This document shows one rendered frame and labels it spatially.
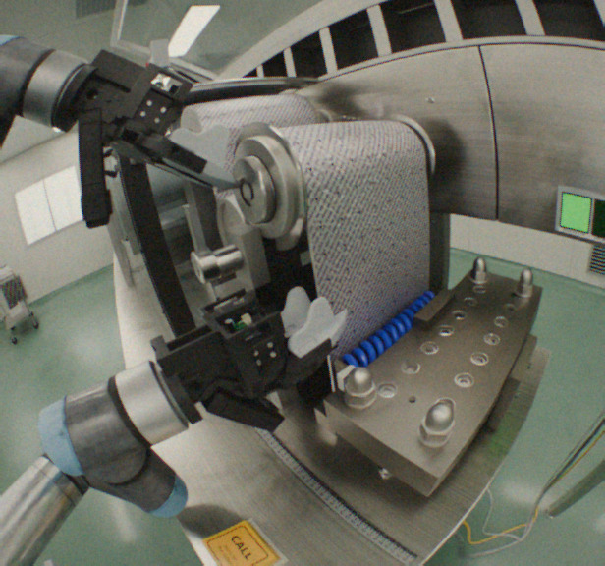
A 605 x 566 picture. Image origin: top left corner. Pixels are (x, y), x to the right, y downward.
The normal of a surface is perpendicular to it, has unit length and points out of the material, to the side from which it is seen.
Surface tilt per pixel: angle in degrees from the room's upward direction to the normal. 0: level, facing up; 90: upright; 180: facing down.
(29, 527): 70
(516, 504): 0
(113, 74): 90
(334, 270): 90
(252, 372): 90
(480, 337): 0
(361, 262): 90
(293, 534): 0
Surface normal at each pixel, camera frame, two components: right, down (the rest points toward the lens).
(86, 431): 0.41, -0.32
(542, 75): -0.78, 0.37
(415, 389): -0.17, -0.91
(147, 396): 0.29, -0.51
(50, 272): 0.60, 0.22
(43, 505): 0.85, -0.51
